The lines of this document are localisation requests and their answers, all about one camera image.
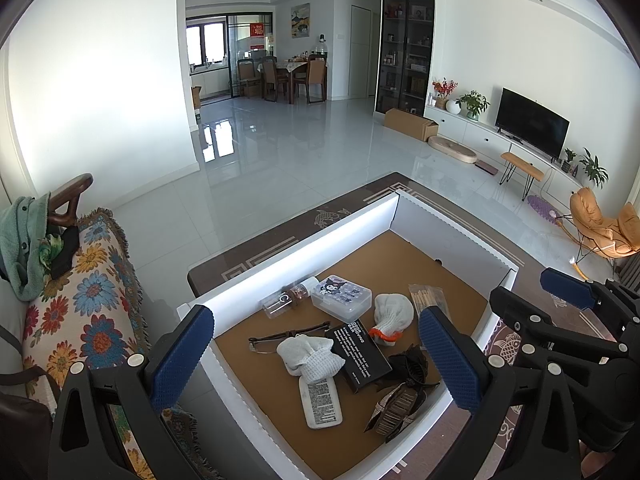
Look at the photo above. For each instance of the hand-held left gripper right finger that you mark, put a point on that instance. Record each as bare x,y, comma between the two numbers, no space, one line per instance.
450,365

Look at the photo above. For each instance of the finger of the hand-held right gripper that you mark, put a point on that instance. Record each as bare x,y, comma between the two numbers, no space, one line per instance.
567,287
515,310

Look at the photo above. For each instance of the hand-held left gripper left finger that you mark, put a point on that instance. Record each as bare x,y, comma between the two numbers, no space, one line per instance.
182,355

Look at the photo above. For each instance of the rhinestone hair clip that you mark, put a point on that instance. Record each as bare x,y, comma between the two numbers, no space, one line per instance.
397,405

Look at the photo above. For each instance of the pack of wooden sticks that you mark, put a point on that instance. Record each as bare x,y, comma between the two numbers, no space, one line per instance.
425,297

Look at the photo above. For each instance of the knit glove with orange cuff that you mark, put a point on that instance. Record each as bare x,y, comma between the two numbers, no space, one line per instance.
395,312

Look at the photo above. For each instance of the black box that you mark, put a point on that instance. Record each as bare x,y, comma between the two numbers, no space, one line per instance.
357,355

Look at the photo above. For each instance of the dark thin-frame eyeglasses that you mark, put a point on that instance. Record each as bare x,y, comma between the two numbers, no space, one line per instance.
287,336

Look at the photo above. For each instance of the clear bottle with brown cap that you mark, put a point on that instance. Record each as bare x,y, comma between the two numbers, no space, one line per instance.
285,300

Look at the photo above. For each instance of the white cardboard box container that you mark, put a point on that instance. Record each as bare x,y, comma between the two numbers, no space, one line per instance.
380,265

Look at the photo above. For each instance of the clear plastic case cartoon print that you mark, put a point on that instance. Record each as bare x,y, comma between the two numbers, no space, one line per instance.
340,297

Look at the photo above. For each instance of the grey knitted sock bundle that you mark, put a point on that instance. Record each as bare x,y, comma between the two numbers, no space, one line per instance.
312,357

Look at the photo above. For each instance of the black hair claw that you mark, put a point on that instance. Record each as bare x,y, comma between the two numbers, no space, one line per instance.
407,362

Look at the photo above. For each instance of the grey curtain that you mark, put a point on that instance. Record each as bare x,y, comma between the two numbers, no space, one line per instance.
631,272

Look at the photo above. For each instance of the orange lounge rocking chair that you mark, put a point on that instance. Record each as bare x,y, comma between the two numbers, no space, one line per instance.
605,225

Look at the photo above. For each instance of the purple floor mat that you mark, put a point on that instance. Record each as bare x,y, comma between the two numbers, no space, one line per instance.
542,206

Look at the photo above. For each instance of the floral woven sofa blanket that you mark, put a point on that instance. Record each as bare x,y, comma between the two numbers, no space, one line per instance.
85,310

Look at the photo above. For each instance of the large-leaf green potted plant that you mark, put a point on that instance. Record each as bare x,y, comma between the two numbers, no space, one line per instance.
594,165

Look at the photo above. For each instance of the small green potted plant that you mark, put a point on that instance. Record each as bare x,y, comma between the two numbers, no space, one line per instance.
569,156

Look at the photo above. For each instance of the wooden stool with hairpin legs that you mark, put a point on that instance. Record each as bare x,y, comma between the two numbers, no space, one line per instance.
520,162

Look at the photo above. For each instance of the white squeeze bottle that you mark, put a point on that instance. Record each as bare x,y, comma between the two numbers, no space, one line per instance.
320,400

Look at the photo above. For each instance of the flat brown floor mat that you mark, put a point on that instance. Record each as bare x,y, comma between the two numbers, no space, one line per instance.
487,166

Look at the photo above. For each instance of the black cloth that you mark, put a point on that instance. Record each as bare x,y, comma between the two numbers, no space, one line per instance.
65,255

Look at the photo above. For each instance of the black flat television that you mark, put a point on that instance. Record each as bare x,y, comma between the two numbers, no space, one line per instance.
532,122

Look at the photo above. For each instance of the beige oval pet bed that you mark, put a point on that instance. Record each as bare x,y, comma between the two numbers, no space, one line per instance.
452,149

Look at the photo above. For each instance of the white television cabinet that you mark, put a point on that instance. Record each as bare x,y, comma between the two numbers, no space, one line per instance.
480,135

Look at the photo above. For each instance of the dark brown bag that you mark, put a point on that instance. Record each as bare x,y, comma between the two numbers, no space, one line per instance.
20,425

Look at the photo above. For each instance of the dark wooden sofa armrest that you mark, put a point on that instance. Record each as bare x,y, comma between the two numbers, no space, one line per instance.
67,197

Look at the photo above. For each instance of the green garment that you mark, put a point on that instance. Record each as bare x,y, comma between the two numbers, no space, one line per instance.
25,240

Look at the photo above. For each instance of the bushy green potted plant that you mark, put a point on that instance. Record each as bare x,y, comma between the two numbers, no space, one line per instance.
472,102

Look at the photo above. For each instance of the white round vase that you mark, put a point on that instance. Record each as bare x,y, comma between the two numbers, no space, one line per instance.
452,106

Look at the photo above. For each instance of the brown cardboard carton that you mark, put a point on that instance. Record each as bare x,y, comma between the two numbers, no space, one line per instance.
410,122

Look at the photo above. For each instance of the red flower arrangement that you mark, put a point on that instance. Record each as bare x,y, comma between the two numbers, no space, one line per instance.
444,89

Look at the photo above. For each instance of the small cardboard box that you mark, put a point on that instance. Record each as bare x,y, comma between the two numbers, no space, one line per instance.
196,97

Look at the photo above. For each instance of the brown dining chair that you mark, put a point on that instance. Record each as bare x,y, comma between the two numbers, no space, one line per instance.
312,77
245,77
269,77

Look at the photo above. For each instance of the tall dark glass cabinet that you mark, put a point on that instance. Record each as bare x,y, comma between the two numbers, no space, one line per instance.
405,40

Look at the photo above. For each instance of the white door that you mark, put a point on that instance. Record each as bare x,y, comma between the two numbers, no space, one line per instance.
360,50

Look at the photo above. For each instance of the wooden dining table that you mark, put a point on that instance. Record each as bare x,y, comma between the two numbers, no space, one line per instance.
287,71

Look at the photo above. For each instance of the water dispenser jug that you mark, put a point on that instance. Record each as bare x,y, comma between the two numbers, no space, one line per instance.
320,45

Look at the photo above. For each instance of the red square door poster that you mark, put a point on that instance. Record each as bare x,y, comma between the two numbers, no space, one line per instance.
257,30

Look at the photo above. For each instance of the framed wall painting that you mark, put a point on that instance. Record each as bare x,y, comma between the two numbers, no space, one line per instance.
300,20

